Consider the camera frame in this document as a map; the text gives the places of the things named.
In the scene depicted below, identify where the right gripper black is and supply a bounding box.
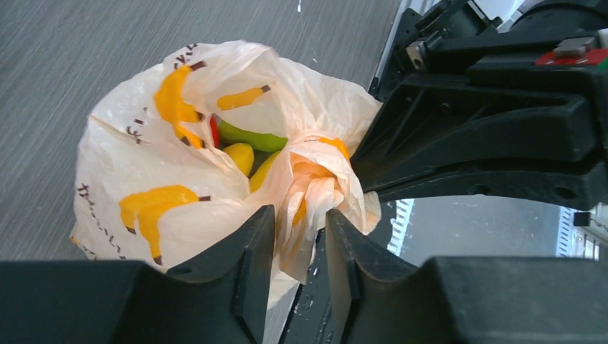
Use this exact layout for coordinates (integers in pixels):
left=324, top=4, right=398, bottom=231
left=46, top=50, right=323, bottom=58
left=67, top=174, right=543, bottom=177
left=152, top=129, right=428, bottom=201
left=351, top=1, right=607, bottom=183

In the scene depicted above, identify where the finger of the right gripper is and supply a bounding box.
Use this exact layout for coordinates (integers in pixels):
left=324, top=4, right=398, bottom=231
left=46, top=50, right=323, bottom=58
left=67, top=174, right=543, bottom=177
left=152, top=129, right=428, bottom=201
left=366, top=159, right=607, bottom=211

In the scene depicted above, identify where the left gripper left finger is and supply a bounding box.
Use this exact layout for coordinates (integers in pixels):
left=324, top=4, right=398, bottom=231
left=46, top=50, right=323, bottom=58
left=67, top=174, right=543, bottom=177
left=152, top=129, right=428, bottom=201
left=1, top=205, right=275, bottom=343

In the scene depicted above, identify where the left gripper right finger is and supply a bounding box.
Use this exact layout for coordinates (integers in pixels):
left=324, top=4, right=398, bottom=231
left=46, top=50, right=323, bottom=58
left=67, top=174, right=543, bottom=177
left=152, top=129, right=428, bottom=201
left=326, top=209, right=607, bottom=343

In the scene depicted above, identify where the yellow fake mango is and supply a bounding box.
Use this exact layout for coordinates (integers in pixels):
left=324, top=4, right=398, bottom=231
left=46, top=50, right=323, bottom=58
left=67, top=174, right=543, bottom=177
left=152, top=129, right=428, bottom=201
left=223, top=143, right=255, bottom=177

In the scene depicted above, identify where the translucent plastic bag banana print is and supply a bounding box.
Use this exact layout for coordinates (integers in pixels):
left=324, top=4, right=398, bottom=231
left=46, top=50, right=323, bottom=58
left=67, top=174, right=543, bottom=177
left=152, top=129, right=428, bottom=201
left=70, top=41, right=381, bottom=320

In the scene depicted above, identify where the green fake pear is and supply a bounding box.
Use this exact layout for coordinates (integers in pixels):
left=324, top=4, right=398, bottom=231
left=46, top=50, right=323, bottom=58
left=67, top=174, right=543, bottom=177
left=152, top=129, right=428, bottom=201
left=217, top=121, right=288, bottom=153

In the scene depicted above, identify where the yellow fake banana piece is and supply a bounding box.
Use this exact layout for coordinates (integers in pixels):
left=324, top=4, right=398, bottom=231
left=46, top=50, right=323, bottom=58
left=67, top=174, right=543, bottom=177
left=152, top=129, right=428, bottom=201
left=250, top=150, right=281, bottom=193

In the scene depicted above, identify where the red fake apple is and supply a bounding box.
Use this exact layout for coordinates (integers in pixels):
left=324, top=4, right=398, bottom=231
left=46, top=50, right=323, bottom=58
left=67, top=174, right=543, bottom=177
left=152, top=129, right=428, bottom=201
left=209, top=115, right=221, bottom=148

